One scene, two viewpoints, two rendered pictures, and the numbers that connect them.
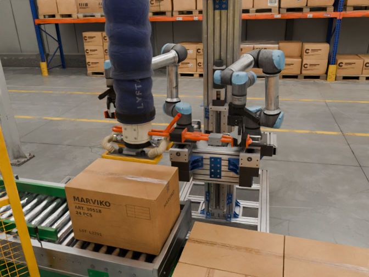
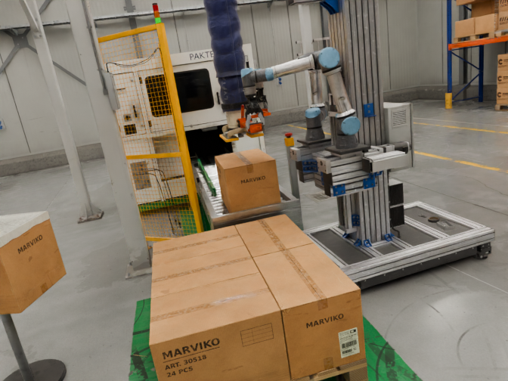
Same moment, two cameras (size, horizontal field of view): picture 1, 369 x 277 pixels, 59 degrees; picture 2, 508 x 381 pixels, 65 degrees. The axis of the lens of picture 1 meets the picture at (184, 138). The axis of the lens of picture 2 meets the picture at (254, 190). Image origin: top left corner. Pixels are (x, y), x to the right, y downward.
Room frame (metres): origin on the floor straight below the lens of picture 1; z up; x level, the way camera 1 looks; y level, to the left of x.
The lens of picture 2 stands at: (0.37, -2.45, 1.58)
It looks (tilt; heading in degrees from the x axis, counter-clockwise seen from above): 16 degrees down; 62
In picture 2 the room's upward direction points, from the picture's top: 9 degrees counter-clockwise
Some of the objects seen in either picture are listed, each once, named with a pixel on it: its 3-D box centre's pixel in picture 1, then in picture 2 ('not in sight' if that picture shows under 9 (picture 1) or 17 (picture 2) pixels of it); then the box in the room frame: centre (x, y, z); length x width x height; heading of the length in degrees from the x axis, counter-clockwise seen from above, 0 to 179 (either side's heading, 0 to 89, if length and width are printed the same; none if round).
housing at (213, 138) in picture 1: (215, 138); not in sight; (1.64, -0.17, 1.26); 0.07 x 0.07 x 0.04; 72
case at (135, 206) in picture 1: (126, 203); (246, 181); (1.84, 0.39, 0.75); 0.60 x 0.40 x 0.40; 72
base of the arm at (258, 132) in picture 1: (251, 131); (346, 139); (2.17, -0.48, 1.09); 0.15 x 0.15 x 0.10
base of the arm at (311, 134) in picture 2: (184, 127); (314, 132); (2.29, 0.00, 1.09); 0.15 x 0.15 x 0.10
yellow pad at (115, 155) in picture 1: (131, 153); (228, 135); (1.70, 0.30, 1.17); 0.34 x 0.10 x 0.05; 72
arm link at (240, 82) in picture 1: (240, 83); (248, 77); (1.61, -0.29, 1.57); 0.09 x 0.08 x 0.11; 148
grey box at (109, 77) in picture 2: not in sight; (113, 91); (1.08, 1.07, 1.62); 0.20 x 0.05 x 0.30; 73
